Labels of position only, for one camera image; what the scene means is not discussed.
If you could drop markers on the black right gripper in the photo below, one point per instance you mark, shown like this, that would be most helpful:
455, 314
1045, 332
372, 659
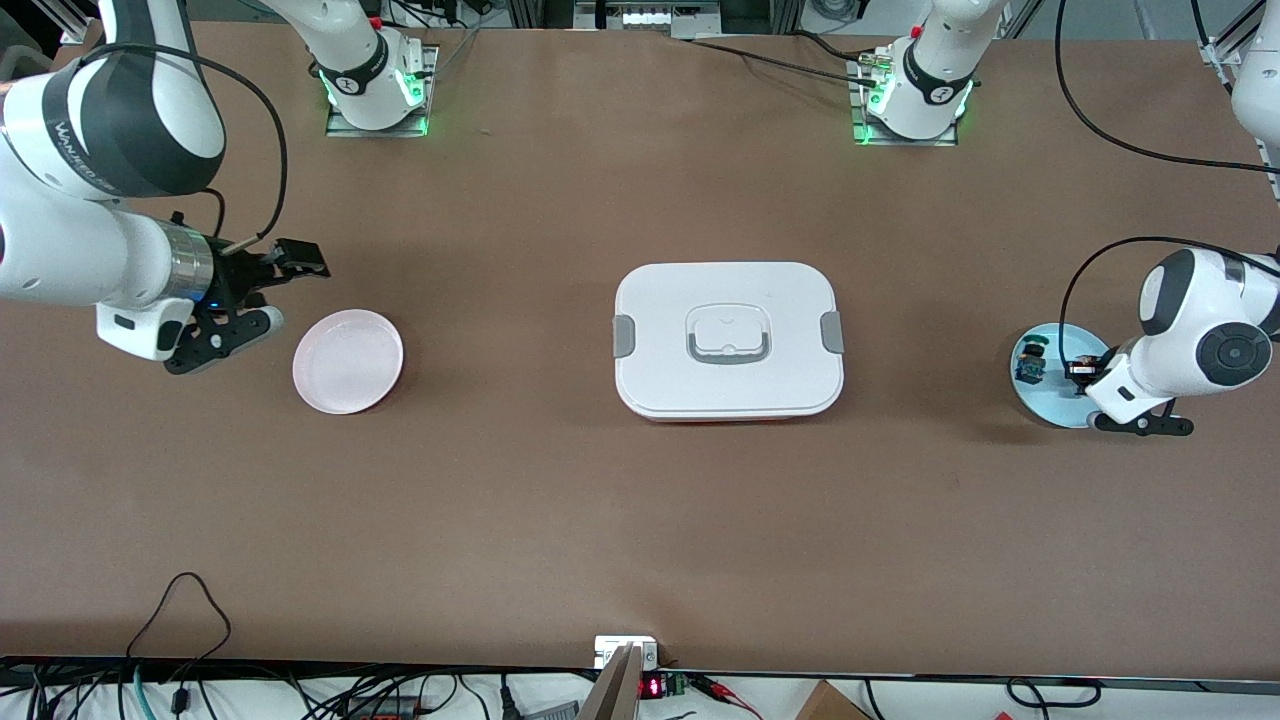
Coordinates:
243, 278

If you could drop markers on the orange black push-button switch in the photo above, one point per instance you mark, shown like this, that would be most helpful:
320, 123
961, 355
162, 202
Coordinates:
1080, 367

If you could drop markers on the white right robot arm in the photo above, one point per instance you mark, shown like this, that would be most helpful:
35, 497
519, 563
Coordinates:
60, 250

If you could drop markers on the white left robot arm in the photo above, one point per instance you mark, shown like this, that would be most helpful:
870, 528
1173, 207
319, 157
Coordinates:
1210, 340

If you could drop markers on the brown cardboard box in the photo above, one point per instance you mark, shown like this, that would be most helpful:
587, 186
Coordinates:
830, 705

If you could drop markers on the light blue round plate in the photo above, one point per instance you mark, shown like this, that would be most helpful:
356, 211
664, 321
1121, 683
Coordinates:
1050, 400

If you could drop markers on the pale pink round plate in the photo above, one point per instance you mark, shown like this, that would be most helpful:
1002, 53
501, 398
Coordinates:
348, 362

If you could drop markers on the black red power adapter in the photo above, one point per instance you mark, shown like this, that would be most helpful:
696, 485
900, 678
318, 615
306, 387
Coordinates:
385, 710

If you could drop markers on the white socket strip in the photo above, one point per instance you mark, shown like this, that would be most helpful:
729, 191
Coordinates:
650, 18

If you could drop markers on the grey power strip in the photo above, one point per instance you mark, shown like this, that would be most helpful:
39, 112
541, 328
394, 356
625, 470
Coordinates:
550, 713

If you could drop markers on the red clip test leads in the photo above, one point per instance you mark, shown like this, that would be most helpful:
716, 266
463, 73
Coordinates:
705, 685

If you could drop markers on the red digit display module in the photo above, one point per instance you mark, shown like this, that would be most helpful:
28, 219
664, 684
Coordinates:
652, 688

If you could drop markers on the blue green push-button switch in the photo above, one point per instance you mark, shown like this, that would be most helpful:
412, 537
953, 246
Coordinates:
1031, 368

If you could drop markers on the aluminium frame extrusion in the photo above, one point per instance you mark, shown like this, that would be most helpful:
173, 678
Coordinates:
1218, 50
78, 25

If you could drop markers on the white clamp bracket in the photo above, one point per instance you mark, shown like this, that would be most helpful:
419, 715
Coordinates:
610, 648

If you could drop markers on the grey camera post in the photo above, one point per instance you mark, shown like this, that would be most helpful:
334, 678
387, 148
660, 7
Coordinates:
612, 695

